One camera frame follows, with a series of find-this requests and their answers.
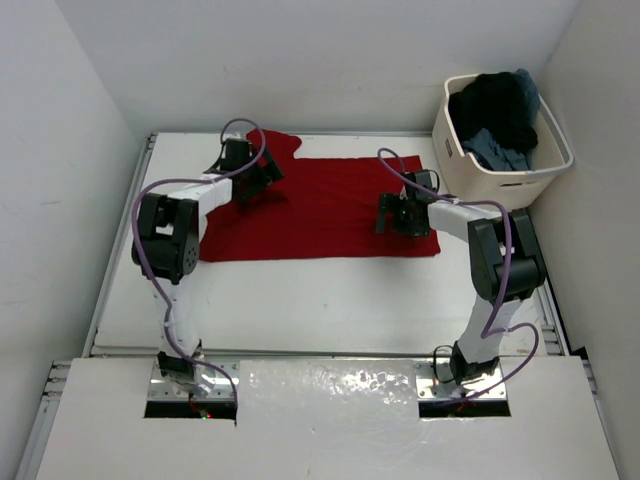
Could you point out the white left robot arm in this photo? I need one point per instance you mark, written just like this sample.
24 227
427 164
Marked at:
169 219

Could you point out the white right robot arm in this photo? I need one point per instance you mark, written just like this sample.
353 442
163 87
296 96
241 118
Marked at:
506 263

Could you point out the teal t shirt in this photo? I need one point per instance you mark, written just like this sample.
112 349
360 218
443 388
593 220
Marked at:
493 157

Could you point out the white front cover panel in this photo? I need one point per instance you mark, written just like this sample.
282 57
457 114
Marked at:
326 419

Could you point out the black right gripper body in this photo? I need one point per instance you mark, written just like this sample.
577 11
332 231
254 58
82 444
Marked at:
385 213

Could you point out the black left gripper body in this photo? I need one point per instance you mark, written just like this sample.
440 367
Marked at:
260 176

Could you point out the black t shirt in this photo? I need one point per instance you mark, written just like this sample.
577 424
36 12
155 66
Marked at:
503 104

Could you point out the cream plastic laundry basket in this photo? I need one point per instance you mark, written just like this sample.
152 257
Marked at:
479 169

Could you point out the red t shirt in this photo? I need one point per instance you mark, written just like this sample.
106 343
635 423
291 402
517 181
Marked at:
322 208

